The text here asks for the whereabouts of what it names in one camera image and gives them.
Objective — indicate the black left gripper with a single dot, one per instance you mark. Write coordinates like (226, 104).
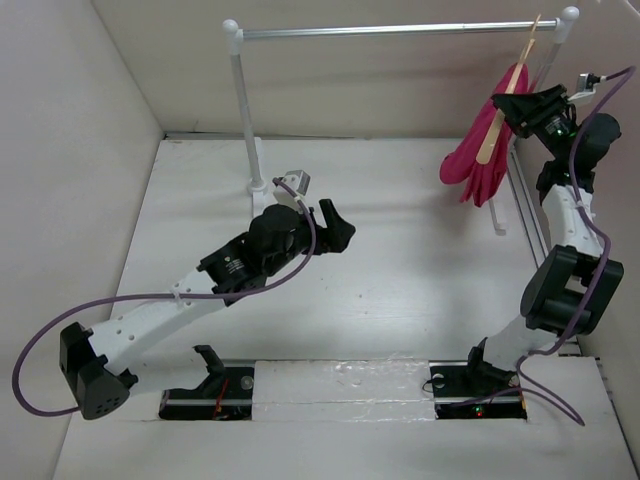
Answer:
(337, 232)

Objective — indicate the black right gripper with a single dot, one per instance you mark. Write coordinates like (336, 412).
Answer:
(530, 109)

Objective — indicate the pink trousers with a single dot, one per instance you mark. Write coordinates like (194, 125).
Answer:
(480, 160)

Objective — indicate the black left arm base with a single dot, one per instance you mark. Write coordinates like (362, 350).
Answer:
(225, 394)

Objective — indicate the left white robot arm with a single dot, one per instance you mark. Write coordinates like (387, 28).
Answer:
(105, 365)

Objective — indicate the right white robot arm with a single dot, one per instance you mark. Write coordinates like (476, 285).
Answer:
(573, 286)

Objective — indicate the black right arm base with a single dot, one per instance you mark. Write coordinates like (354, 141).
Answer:
(473, 389)

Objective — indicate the white clothes rack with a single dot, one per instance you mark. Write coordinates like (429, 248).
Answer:
(421, 78)

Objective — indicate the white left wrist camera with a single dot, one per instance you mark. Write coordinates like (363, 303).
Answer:
(291, 188)

